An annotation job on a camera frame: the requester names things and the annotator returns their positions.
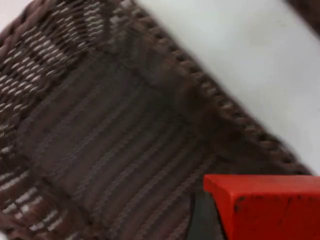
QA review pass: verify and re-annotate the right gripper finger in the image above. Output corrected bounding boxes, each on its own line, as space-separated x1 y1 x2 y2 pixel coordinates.
190 192 227 240

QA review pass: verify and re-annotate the red cube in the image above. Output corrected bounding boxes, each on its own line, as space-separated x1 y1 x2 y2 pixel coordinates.
202 174 320 240

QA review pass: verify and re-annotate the dark brown wicker basket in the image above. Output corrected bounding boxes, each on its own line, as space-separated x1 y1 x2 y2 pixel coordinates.
0 0 315 240
284 0 320 39

